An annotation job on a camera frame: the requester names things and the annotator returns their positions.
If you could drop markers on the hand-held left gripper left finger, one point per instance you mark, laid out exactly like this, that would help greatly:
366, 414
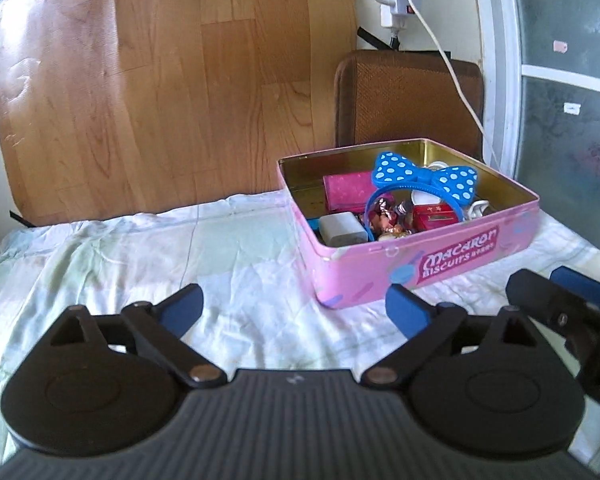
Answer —
180, 310

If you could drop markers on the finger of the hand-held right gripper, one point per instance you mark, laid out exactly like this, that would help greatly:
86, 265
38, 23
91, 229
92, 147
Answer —
550, 300
587, 287

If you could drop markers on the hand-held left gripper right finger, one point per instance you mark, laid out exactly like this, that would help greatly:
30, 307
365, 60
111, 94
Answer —
407, 310

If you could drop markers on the pink biscuit tin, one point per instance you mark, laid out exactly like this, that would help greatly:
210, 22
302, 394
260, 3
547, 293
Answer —
405, 270

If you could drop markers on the red rectangular box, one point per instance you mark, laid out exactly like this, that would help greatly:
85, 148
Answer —
432, 217

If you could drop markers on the white charger block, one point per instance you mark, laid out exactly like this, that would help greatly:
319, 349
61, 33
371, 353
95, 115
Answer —
342, 230

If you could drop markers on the white bottle with orange label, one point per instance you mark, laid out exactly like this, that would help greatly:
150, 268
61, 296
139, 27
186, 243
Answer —
421, 198

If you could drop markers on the white butterfly hair clip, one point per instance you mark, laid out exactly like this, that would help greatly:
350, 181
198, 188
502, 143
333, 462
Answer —
477, 209

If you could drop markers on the blue polka-dot bow headband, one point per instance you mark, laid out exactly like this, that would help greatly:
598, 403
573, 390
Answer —
420, 177

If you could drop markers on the magenta wallet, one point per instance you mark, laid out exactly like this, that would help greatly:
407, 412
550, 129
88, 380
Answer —
347, 190

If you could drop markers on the wooden headboard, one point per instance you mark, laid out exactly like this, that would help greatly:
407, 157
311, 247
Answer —
170, 90

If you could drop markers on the white window frame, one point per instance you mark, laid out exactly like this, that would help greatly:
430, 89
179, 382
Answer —
505, 85

